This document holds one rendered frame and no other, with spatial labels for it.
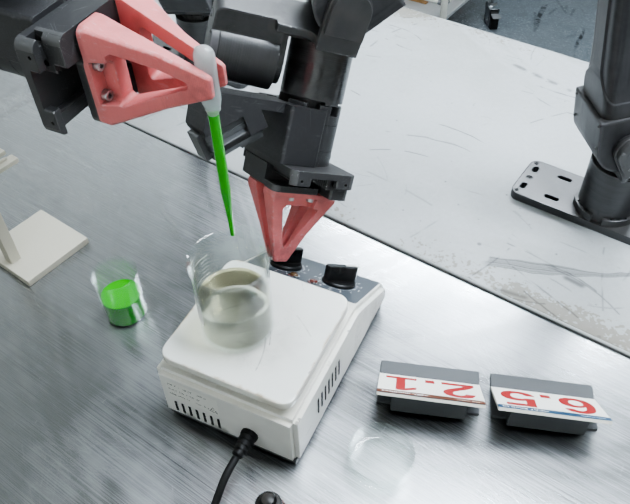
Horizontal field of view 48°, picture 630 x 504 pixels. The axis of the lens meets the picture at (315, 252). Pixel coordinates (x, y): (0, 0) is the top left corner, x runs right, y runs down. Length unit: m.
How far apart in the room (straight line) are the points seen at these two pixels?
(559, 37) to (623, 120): 2.39
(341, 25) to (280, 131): 0.10
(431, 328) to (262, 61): 0.30
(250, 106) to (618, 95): 0.34
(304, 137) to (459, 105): 0.41
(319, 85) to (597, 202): 0.35
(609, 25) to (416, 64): 0.43
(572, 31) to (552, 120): 2.19
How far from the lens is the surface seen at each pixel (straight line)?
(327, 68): 0.62
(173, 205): 0.84
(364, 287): 0.67
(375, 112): 0.96
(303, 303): 0.60
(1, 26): 0.47
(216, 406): 0.59
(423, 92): 1.01
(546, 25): 3.18
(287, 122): 0.60
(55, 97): 0.47
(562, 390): 0.68
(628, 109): 0.73
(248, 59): 0.60
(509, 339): 0.71
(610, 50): 0.70
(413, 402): 0.62
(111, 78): 0.46
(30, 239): 0.83
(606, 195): 0.81
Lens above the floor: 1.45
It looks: 46 degrees down
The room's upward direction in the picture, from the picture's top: 2 degrees counter-clockwise
